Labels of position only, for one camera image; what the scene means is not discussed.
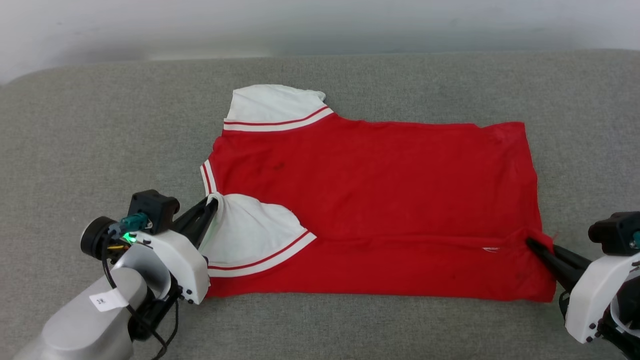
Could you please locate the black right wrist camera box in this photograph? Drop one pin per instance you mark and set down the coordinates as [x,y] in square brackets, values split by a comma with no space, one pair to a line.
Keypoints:
[612,232]

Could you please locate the red white-sleeved shirt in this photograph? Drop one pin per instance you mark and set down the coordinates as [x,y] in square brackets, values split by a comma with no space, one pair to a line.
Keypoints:
[375,190]

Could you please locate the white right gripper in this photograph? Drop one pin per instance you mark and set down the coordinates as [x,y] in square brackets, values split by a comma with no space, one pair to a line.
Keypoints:
[592,300]

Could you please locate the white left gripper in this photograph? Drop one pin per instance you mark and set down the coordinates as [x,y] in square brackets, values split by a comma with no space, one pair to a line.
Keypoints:
[182,262]

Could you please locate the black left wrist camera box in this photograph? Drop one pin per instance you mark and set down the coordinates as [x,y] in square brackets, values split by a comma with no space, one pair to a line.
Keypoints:
[152,210]

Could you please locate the grey fabric sofa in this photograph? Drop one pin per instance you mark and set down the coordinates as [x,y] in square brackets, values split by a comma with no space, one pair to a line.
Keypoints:
[350,330]

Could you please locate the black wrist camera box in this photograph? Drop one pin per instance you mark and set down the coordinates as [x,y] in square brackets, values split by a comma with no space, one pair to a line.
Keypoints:
[152,210]
[612,232]

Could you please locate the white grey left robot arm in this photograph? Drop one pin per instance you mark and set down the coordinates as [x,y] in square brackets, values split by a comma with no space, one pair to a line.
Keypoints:
[80,325]

